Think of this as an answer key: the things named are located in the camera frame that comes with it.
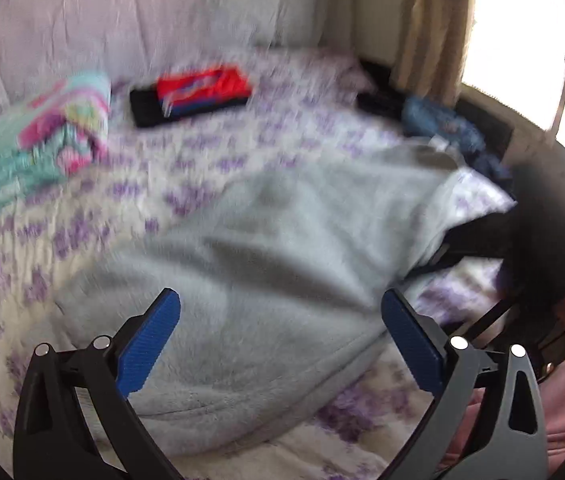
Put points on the turquoise pink floral folded quilt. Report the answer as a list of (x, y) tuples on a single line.
[(45, 140)]

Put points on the black folded garment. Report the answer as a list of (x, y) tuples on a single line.
[(148, 112)]

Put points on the purple floral bed sheet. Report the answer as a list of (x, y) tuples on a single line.
[(302, 110)]

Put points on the blue jeans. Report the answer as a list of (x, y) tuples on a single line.
[(426, 119)]

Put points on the white lace covered headboard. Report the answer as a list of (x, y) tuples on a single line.
[(42, 41)]

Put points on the red blue folded garment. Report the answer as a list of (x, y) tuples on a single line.
[(222, 81)]

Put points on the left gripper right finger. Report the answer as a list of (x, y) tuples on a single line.
[(486, 420)]

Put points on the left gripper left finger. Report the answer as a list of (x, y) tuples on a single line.
[(52, 439)]

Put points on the beige checked curtain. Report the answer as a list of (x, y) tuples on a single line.
[(432, 48)]

